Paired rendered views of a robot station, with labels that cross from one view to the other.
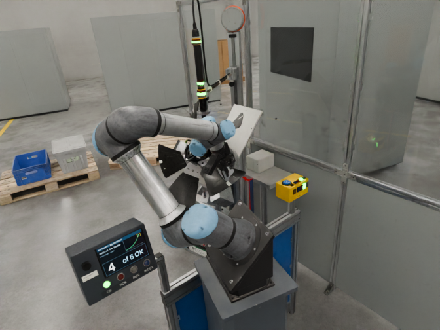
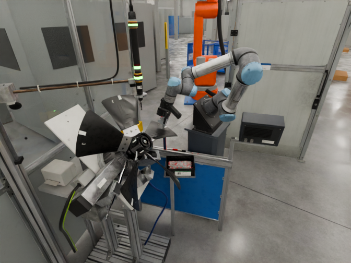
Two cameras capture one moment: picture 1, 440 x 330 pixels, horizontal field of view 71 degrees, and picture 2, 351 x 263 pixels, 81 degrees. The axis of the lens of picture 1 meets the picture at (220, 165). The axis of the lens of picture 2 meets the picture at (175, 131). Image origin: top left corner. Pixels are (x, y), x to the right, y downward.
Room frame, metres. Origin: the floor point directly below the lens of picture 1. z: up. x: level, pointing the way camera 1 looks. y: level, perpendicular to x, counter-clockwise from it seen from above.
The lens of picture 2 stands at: (2.07, 1.05, 1.84)
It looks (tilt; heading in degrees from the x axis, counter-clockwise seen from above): 30 degrees down; 233
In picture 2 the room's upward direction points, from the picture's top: 1 degrees counter-clockwise
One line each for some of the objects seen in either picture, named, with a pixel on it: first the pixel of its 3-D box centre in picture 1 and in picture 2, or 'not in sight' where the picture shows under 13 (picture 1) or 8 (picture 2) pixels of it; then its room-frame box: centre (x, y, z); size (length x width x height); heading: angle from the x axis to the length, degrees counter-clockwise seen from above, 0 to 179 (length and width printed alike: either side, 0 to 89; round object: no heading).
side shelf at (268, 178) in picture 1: (263, 173); (72, 175); (1.99, -0.31, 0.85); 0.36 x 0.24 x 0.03; 36
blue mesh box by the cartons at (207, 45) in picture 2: not in sight; (205, 55); (-3.76, -4.83, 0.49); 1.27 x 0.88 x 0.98; 19
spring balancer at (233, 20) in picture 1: (233, 19); not in sight; (2.26, -0.17, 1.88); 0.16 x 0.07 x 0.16; 71
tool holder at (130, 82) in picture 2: (203, 103); (137, 87); (1.59, 0.06, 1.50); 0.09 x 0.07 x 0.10; 161
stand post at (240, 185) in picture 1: (241, 214); (103, 209); (1.88, -0.13, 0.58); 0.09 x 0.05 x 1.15; 36
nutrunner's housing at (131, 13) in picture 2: (199, 73); (136, 57); (1.58, 0.06, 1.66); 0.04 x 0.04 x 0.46
